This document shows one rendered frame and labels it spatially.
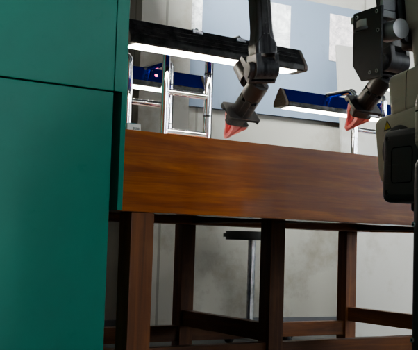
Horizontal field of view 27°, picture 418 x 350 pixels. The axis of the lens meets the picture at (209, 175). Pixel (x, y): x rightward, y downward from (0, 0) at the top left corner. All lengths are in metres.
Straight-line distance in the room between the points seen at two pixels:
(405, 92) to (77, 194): 0.73
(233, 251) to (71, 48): 3.31
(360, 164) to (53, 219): 0.91
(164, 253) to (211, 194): 2.62
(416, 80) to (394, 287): 3.51
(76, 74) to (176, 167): 0.33
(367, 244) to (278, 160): 3.04
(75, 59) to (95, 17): 0.11
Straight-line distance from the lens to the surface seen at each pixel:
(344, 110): 3.51
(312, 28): 5.50
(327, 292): 5.46
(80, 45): 1.91
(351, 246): 3.91
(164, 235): 4.69
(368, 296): 5.18
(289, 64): 2.63
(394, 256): 5.33
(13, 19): 1.87
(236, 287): 5.10
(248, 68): 2.28
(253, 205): 2.15
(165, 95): 2.60
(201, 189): 2.07
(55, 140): 1.86
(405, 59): 2.43
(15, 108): 1.84
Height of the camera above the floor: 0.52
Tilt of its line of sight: 4 degrees up
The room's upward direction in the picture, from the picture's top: 2 degrees clockwise
